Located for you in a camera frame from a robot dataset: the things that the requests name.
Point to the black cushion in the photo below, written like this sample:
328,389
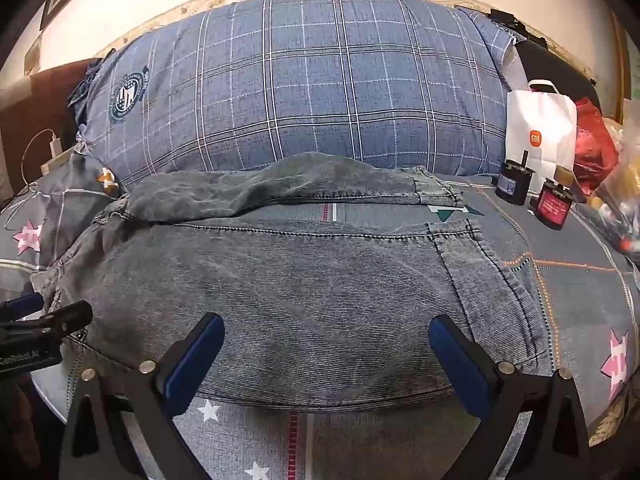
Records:
550,65

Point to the clear plastic bag of items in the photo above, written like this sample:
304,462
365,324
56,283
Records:
622,175

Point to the white charger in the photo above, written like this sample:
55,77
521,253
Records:
54,146

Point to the black jar red label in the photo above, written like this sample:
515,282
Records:
552,207

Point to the brown wooden headboard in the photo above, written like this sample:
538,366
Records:
30,105

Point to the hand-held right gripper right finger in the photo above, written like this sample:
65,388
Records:
460,365

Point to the beige box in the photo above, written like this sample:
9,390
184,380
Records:
57,164

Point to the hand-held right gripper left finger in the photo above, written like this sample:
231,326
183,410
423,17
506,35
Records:
195,360

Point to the blue striped shirt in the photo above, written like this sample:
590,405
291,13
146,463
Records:
300,85

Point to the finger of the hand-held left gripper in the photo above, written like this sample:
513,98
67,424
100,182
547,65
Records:
65,317
25,306

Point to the red plastic bag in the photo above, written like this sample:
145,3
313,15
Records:
595,145

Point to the black jar purple label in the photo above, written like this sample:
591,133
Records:
512,185

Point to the grey denim pants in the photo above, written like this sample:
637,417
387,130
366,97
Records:
300,310

